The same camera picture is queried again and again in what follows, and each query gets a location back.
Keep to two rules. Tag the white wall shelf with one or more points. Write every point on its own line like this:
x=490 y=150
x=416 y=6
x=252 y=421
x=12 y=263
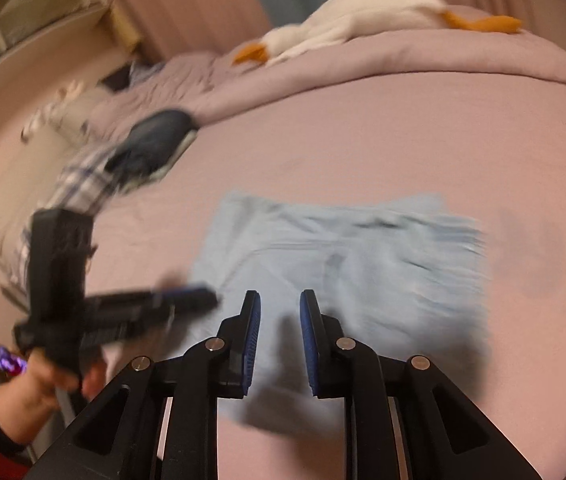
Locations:
x=38 y=5

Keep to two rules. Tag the folded dark blue jeans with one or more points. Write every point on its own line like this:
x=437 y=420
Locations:
x=149 y=145

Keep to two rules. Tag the small white plush toy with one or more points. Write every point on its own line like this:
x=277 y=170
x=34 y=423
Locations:
x=45 y=113

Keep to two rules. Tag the person's left hand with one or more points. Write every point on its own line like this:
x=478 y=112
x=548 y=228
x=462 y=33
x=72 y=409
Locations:
x=29 y=400

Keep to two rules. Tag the plaid pillow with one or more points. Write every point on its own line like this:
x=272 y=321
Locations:
x=83 y=186

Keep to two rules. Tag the pink quilted duvet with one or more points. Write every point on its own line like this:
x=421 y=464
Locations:
x=210 y=89

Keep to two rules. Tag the white goose plush toy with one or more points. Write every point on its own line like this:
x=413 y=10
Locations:
x=338 y=21

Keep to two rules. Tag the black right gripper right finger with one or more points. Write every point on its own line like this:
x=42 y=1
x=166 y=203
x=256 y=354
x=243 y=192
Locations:
x=403 y=419

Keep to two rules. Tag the beige pillow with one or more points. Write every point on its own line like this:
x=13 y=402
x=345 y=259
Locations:
x=69 y=113

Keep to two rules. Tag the pink curtain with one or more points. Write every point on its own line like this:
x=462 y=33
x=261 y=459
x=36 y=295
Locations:
x=169 y=27

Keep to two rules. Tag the light blue pants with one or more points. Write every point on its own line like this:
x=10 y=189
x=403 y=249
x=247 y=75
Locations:
x=404 y=277

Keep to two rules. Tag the pink bed sheet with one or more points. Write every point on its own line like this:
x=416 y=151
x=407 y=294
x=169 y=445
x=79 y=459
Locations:
x=492 y=146

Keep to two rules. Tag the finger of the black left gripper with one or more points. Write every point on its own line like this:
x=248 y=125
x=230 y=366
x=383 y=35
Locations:
x=183 y=297
x=104 y=326

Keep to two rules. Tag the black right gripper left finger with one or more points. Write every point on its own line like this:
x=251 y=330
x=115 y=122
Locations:
x=158 y=420

